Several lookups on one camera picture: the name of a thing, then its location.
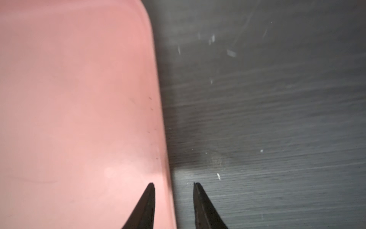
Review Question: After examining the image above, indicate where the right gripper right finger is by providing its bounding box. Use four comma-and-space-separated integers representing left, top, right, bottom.
193, 183, 228, 229

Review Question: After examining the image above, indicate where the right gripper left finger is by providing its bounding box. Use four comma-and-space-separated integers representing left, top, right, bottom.
122, 183, 155, 229

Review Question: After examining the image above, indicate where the pink plastic tray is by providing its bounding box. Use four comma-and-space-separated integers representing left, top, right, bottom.
1, 1, 176, 229

